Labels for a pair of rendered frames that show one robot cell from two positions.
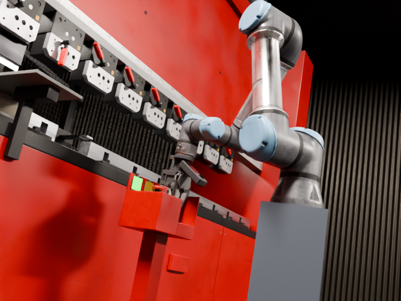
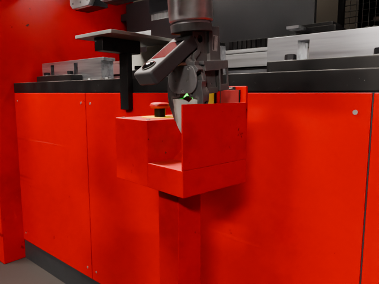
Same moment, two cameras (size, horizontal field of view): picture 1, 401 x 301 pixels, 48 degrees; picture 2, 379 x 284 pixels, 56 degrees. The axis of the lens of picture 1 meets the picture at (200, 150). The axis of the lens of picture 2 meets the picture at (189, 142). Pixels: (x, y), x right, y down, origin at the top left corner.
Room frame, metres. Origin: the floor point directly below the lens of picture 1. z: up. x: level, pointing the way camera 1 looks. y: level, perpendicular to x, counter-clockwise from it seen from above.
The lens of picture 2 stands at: (1.68, -0.57, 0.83)
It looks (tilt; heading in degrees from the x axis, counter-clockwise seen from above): 8 degrees down; 101
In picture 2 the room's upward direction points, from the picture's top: straight up
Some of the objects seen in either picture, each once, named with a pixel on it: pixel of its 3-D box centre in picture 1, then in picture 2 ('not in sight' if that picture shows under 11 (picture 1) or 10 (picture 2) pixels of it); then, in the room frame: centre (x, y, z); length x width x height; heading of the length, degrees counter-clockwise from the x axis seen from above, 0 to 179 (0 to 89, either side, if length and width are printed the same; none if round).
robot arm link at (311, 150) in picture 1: (300, 154); not in sight; (1.28, -0.29, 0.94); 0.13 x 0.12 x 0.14; 123
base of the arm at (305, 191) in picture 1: (298, 193); not in sight; (1.28, -0.30, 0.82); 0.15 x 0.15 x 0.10
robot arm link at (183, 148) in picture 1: (185, 151); (189, 12); (1.56, 0.05, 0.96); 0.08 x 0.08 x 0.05
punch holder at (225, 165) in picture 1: (222, 158); not in sight; (2.71, -0.14, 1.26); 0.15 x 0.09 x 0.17; 150
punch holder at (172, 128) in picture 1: (172, 123); not in sight; (2.19, 0.17, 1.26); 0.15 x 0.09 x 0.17; 150
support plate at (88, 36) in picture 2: (28, 87); (128, 39); (1.28, 0.53, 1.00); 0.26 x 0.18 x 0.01; 60
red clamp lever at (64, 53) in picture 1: (62, 52); not in sight; (1.45, 0.53, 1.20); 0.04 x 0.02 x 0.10; 60
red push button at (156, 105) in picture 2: (157, 191); (159, 111); (1.49, 0.12, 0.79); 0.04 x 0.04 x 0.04
